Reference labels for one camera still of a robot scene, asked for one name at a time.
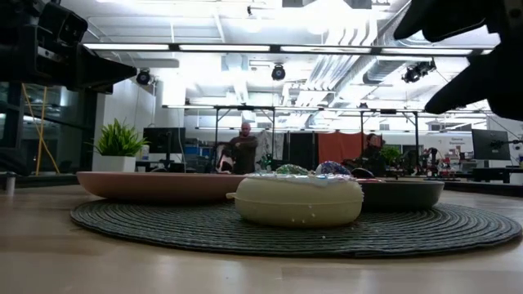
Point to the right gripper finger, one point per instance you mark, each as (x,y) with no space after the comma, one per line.
(445,20)
(470,87)

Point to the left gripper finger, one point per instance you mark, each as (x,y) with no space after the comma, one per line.
(102,65)
(104,80)

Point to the small red frosted donut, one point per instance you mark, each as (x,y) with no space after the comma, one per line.
(369,179)

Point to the small blue frosted donut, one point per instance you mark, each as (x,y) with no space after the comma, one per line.
(333,167)

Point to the small green frosted donut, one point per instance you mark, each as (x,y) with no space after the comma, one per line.
(292,169)

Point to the large white blue frosted donut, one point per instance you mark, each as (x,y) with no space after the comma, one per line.
(298,204)

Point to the black ceiling spotlight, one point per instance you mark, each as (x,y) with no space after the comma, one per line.
(417,72)
(278,72)
(143,77)

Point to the black computer monitor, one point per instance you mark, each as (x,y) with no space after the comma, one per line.
(490,145)
(163,140)

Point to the green potted plant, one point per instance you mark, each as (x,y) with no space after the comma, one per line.
(118,141)

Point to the black desk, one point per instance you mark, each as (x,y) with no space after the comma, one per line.
(494,173)

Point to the green background plant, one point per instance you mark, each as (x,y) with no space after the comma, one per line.
(391,154)

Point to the pink plate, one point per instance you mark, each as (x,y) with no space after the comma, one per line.
(155,185)

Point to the seated person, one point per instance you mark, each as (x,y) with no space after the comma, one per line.
(372,157)

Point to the long LED light bar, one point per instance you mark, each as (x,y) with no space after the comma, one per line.
(224,47)

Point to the dark grey plate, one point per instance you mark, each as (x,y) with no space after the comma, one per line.
(402,196)

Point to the orange curtain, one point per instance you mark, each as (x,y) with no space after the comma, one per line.
(339,149)

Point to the standing person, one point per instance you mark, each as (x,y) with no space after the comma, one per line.
(245,153)

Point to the round dark woven placemat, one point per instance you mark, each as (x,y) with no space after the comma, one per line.
(163,228)

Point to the white patterned curtain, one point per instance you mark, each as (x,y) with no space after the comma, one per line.
(267,147)

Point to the black curtain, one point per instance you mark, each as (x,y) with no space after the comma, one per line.
(300,151)

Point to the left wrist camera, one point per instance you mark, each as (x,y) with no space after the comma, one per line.
(65,24)

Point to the silver ventilation duct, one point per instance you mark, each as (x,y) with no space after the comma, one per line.
(384,61)

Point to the black metal frame stand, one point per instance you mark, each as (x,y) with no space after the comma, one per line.
(245,108)
(388,110)

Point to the small grey post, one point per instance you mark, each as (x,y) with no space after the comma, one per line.
(10,183)

